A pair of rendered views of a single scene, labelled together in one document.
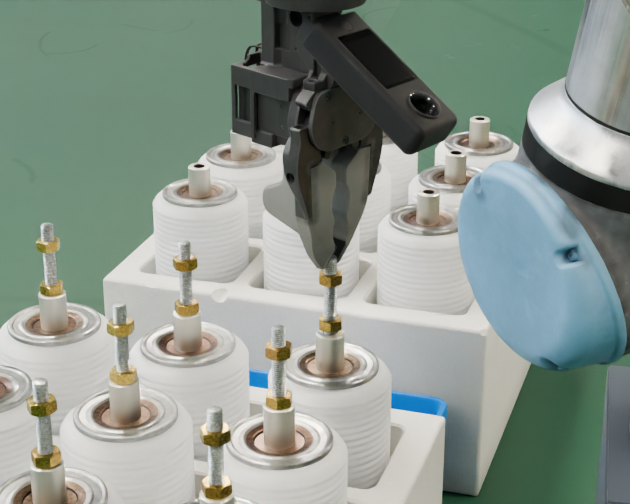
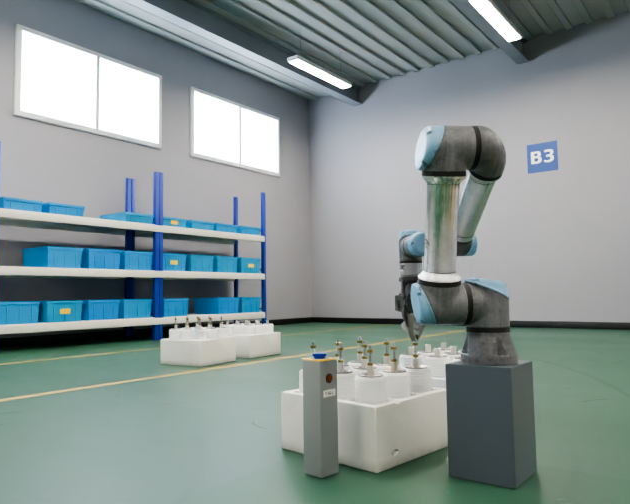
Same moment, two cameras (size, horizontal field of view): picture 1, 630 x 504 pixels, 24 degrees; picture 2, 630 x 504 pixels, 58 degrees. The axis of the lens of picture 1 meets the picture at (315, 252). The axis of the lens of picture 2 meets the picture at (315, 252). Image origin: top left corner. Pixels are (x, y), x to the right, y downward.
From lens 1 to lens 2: 1.03 m
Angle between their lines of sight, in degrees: 38
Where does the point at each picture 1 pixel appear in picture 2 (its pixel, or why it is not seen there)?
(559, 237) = (417, 290)
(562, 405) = not seen: hidden behind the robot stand
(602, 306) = (425, 304)
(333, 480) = (403, 377)
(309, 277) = (434, 372)
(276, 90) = (401, 298)
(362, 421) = (419, 377)
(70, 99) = not seen: hidden behind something
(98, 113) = not seen: hidden behind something
